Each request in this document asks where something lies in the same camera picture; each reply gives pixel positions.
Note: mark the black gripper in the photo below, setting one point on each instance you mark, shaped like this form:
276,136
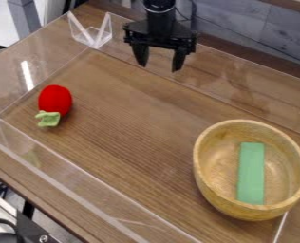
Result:
159,30

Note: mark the green rectangular block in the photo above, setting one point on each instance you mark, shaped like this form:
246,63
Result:
250,173

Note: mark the brown wooden bowl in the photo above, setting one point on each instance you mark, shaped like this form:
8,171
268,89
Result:
216,169

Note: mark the black equipment under table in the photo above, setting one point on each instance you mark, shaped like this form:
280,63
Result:
26,232

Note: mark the red plush strawberry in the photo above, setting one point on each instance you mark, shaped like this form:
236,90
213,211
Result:
54,105

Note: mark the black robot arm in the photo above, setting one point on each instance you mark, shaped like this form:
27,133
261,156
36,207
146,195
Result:
161,5

